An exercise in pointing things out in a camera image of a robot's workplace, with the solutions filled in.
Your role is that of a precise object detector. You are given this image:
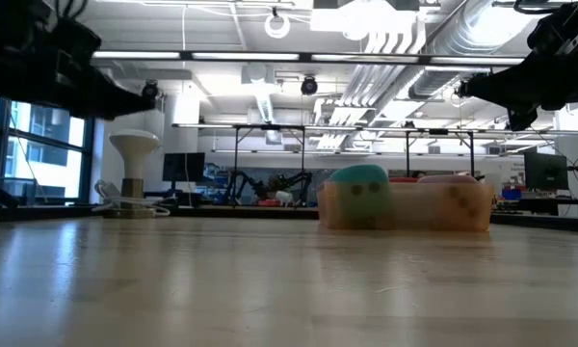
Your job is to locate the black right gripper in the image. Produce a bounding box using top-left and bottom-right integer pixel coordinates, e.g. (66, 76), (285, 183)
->
(460, 28), (578, 131)

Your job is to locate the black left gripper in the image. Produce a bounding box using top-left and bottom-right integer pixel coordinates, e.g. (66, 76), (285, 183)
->
(26, 28), (156, 120)

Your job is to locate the large pink foam die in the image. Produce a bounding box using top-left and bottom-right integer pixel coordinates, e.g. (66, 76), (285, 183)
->
(416, 173), (483, 227)

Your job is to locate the orange translucent plastic bin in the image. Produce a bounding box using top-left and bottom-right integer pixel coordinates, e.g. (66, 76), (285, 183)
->
(316, 180), (495, 232)

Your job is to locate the large teal foam die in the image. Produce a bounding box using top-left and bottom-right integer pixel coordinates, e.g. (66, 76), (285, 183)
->
(328, 164), (396, 230)

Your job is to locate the white mushroom table lamp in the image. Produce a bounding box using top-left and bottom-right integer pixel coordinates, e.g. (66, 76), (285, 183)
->
(103, 128), (161, 219)

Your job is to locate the dark framed window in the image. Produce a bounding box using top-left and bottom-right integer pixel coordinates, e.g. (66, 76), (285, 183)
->
(0, 95), (96, 206)

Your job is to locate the black computer monitor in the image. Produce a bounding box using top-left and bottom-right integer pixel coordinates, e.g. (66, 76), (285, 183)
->
(162, 152), (206, 194)
(523, 151), (570, 192)

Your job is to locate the rig LED light bar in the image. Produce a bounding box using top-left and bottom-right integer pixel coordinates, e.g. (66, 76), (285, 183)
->
(92, 49), (526, 68)

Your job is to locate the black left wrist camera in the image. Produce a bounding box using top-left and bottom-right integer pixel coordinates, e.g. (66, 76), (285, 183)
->
(52, 18), (102, 67)

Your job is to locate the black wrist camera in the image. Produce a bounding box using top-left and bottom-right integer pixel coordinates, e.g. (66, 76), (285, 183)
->
(527, 7), (578, 57)
(52, 18), (102, 67)

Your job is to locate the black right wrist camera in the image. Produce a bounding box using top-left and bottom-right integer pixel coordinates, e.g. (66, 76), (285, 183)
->
(527, 7), (578, 57)

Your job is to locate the black metal stand frame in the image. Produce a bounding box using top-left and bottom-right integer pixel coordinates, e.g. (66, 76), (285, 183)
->
(231, 123), (307, 208)
(404, 128), (477, 187)

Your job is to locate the white lamp cable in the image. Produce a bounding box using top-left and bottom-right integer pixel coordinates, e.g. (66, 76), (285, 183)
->
(92, 179), (172, 218)

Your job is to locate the white ring light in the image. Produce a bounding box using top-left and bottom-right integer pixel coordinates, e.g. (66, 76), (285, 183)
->
(263, 12), (292, 40)

